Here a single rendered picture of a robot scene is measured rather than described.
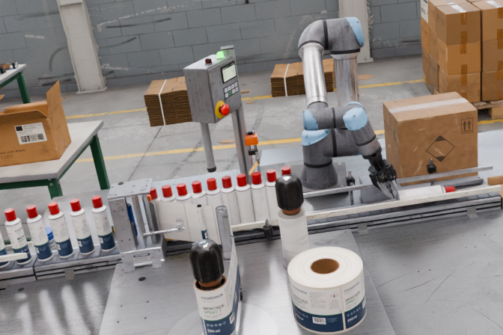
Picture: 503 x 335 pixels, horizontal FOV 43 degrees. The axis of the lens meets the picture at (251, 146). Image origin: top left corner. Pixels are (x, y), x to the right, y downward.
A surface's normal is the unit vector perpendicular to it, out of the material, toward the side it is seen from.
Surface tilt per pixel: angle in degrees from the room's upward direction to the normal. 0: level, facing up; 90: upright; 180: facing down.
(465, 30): 90
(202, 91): 90
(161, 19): 90
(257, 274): 0
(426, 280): 0
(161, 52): 90
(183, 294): 0
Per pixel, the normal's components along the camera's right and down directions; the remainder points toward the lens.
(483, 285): -0.14, -0.92
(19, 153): 0.01, 0.34
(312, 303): -0.42, 0.39
